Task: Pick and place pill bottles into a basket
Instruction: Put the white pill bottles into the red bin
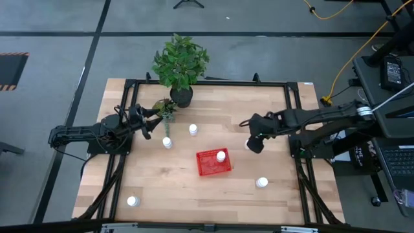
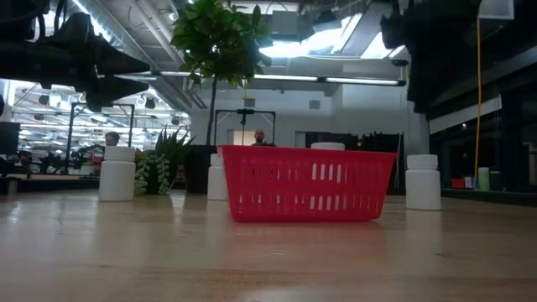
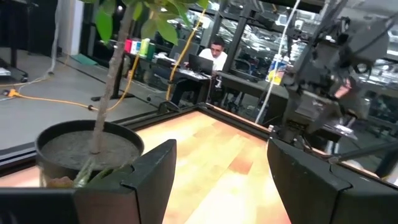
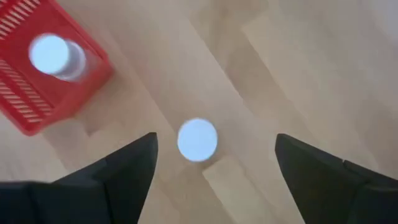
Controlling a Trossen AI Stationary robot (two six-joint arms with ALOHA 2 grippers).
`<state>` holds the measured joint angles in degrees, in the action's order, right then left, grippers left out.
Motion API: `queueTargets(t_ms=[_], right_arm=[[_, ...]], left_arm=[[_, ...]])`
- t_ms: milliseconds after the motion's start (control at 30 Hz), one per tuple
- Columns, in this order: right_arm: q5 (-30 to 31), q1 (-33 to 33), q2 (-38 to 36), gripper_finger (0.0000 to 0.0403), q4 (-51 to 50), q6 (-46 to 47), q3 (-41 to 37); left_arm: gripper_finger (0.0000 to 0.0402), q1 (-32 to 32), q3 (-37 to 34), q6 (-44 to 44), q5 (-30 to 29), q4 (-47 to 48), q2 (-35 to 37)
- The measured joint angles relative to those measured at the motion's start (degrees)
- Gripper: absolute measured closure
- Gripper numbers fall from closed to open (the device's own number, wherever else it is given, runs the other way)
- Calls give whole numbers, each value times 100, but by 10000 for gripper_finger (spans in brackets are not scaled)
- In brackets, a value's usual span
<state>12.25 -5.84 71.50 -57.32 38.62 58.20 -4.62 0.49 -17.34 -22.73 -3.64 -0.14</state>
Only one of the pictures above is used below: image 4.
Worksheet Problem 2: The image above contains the red slotted plastic basket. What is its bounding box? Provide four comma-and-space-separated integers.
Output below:
0, 0, 115, 137

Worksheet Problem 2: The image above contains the white pill bottle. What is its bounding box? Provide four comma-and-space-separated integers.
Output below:
28, 33, 87, 82
177, 118, 219, 163

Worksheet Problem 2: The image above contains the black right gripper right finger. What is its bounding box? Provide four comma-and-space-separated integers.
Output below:
274, 133, 398, 224

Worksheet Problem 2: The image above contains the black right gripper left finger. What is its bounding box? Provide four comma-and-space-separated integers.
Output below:
0, 132, 159, 224

